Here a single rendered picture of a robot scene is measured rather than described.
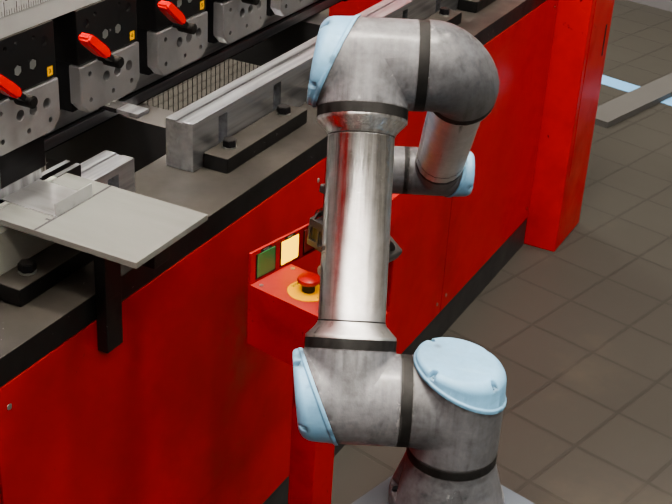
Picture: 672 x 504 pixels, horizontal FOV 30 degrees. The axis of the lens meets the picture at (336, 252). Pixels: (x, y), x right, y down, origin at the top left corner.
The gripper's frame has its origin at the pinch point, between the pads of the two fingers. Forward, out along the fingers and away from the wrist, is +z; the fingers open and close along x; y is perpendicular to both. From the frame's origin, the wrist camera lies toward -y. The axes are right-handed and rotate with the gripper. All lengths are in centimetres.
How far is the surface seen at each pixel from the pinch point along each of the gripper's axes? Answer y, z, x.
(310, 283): -0.3, -7.3, 11.1
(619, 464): -29, 71, -84
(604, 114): 81, 78, -283
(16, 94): 22, -45, 53
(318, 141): 27.5, -11.9, -23.5
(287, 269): 8.3, -4.0, 6.6
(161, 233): 4.7, -26.4, 41.6
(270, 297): 4.6, -3.8, 15.1
